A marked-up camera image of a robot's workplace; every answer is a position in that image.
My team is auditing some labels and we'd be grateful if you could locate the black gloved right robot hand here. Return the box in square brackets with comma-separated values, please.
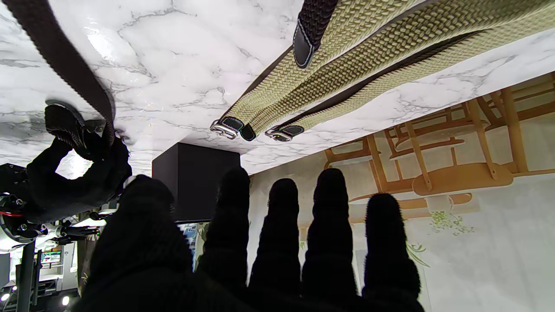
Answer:
[26, 104, 133, 224]

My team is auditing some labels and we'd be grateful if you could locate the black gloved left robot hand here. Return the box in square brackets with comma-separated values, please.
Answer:
[74, 167, 428, 312]

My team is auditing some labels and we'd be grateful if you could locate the dark brown woven belt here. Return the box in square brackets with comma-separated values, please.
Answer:
[2, 0, 339, 148]

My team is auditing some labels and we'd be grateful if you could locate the black square storage box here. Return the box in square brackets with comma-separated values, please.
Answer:
[152, 143, 241, 224]

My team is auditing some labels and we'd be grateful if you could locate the beige woven belt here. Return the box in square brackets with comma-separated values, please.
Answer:
[210, 0, 555, 142]
[265, 4, 555, 143]

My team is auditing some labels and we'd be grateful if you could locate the printed room scene backdrop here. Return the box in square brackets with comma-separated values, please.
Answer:
[178, 71, 555, 312]

